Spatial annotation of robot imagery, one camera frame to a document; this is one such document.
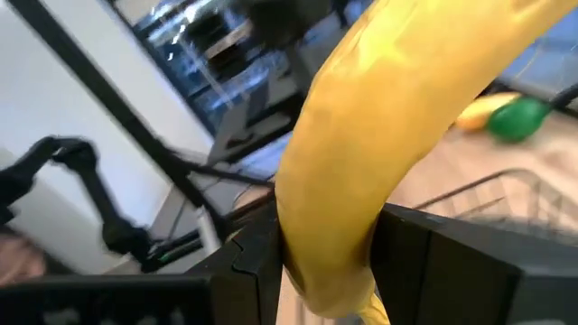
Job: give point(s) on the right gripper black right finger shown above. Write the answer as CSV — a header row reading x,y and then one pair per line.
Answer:
x,y
451,280

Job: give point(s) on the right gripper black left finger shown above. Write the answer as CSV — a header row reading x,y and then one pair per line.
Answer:
x,y
244,289

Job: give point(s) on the yellow toy banana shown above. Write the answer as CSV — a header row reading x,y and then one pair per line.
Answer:
x,y
361,135

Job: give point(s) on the small green toy lime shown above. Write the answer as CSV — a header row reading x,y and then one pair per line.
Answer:
x,y
517,119

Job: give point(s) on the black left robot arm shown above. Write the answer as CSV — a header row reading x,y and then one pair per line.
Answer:
x,y
113,230

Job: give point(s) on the yellow toy lemon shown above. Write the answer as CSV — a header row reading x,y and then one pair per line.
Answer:
x,y
478,113

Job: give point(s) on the large glass window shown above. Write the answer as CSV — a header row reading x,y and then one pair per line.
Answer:
x,y
217,90

